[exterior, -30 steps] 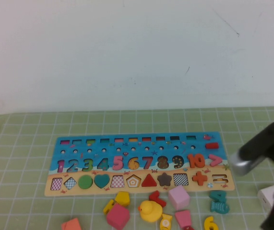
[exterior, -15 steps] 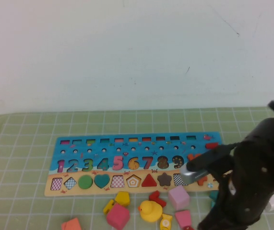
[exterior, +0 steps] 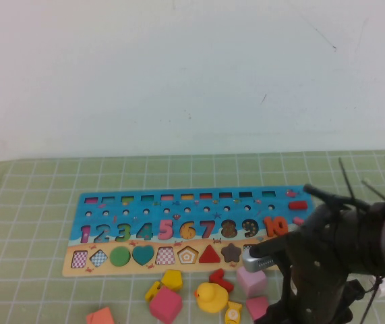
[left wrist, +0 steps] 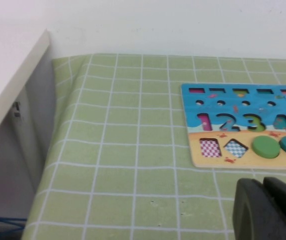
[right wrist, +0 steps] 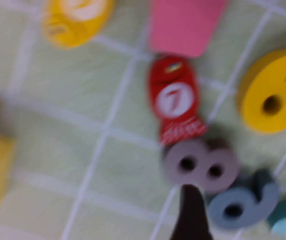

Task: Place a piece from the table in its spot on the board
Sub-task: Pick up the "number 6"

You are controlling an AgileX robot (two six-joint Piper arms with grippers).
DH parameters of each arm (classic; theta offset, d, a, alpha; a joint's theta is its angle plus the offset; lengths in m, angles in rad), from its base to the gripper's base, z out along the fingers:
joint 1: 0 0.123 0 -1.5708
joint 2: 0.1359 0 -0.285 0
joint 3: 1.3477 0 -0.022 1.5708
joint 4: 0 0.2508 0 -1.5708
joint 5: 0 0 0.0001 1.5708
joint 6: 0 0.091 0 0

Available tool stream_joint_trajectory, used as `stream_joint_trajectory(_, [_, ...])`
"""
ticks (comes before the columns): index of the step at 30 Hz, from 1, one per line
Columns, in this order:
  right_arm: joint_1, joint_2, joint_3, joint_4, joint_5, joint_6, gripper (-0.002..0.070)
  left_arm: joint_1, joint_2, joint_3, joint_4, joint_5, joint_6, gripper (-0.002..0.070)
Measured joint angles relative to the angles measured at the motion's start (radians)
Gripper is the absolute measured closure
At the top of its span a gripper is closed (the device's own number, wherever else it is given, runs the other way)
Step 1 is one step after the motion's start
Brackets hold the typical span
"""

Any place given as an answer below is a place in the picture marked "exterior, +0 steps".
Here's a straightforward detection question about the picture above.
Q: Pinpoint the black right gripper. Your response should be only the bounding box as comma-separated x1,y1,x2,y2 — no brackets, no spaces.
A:
265,201,385,324

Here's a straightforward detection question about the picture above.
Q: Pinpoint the orange number ten piece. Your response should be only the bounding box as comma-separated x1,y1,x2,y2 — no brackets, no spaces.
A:
262,215,289,238

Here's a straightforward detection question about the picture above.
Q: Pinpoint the red number seven piece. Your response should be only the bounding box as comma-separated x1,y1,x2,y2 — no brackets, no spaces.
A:
208,268,235,293

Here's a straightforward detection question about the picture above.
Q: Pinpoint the brown star piece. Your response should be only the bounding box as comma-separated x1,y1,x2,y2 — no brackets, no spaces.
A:
220,242,243,263

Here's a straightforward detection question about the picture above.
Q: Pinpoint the red triangle piece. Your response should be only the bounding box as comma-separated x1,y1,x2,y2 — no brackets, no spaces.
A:
198,244,221,264

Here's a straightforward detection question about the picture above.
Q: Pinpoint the wooden number shape puzzle board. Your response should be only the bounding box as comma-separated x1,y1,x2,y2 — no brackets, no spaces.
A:
61,185,316,278

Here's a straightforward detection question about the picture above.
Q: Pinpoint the small yellow wooden piece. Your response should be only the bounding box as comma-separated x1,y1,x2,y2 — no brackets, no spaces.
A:
144,280,162,302

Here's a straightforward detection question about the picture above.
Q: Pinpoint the pink number five piece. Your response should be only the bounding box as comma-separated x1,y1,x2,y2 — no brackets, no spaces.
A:
158,219,175,241

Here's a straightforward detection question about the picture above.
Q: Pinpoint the teal heart piece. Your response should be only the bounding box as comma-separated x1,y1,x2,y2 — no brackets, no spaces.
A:
131,244,155,266

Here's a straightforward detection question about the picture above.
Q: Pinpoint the green circle piece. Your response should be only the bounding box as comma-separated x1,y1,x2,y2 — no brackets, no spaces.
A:
109,246,131,267

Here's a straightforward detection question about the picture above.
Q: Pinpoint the green number three piece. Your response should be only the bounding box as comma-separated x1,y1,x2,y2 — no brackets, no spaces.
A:
115,222,133,242

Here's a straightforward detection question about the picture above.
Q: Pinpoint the pink trapezoid block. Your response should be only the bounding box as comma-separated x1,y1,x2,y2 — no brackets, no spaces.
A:
245,296,270,321

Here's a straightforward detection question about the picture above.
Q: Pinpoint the light pink square block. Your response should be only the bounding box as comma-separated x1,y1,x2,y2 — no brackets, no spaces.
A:
235,266,268,297

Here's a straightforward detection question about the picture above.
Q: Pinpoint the yellow wooden fish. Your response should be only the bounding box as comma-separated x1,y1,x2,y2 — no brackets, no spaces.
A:
224,300,243,324

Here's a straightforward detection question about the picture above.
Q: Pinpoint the yellow rubber duck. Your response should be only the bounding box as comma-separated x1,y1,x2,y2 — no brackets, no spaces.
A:
194,281,229,314

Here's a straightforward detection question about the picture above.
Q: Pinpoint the yellow pentagon block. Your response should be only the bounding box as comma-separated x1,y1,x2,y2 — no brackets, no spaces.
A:
160,269,183,292

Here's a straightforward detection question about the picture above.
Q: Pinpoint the magenta square block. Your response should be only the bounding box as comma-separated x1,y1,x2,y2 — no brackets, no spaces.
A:
149,286,183,324

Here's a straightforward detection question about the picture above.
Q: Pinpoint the orange wooden block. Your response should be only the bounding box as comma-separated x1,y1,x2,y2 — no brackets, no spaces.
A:
86,306,115,324

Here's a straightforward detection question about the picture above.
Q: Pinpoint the green checkered tablecloth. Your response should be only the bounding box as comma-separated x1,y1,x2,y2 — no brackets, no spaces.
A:
0,148,385,324

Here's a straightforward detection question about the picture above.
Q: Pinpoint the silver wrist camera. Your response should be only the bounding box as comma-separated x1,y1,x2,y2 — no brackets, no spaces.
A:
241,236,296,273

